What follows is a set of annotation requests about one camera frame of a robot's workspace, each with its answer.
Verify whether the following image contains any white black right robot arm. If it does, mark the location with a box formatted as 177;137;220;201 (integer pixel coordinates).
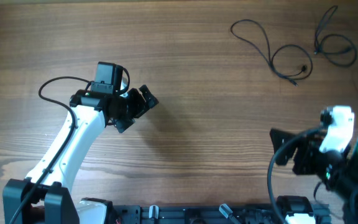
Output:
270;129;358;223

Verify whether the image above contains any black aluminium base frame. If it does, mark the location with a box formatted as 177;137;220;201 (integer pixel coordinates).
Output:
110;203;332;224

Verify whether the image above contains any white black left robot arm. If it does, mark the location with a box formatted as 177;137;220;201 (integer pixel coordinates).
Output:
2;62;158;223

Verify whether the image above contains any black left camera cable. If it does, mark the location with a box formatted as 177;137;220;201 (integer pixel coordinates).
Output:
7;76;93;224

